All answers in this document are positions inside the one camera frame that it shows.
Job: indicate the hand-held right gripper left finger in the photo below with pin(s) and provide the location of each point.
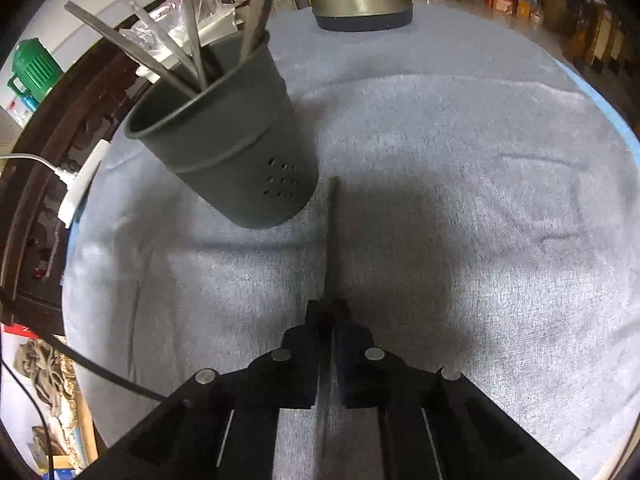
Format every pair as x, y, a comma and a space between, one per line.
302, 360

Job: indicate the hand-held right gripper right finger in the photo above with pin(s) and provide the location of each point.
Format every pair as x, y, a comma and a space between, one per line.
346, 360

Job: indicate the dark metal chopstick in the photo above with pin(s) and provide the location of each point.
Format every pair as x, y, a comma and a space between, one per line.
260, 5
125, 45
194, 25
332, 240
150, 20

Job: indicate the dark grey utensil holder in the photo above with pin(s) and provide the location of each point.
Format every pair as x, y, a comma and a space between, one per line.
225, 150

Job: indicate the grey table cloth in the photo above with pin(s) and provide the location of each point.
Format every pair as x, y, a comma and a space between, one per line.
450, 210

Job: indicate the brown crumpled cloth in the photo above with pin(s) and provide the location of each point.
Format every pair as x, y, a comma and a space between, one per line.
45, 370

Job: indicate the white power strip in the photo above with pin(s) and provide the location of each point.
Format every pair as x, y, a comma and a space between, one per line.
82, 180

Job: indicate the dark carved wooden cabinet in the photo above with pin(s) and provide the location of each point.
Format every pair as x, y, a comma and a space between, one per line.
45, 195

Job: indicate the clear plastic bag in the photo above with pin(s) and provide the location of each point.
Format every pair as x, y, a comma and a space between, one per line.
200, 2

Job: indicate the green plastic jug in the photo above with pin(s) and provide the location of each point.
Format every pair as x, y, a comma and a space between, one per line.
32, 72

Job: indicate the brown wooden furniture row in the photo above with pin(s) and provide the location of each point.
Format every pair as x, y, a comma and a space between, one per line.
595, 40

